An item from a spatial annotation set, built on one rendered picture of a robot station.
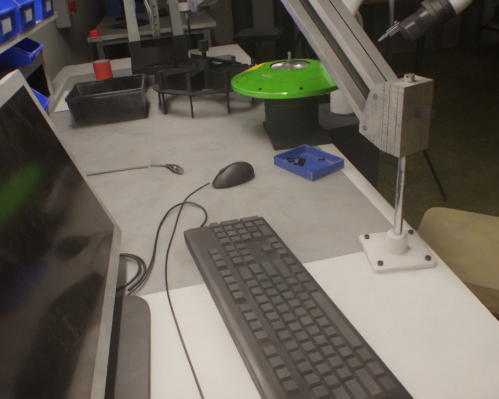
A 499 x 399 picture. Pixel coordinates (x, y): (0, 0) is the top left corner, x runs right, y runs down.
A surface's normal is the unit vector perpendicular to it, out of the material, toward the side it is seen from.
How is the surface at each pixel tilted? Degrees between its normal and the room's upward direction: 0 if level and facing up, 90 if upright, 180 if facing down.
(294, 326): 6
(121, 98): 93
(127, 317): 0
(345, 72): 37
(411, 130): 90
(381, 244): 0
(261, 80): 21
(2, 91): 73
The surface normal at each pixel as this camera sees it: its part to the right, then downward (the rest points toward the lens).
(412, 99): 0.48, 0.40
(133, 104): 0.18, 0.52
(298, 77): -0.04, -0.69
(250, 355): -0.23, -0.82
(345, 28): 0.22, -0.45
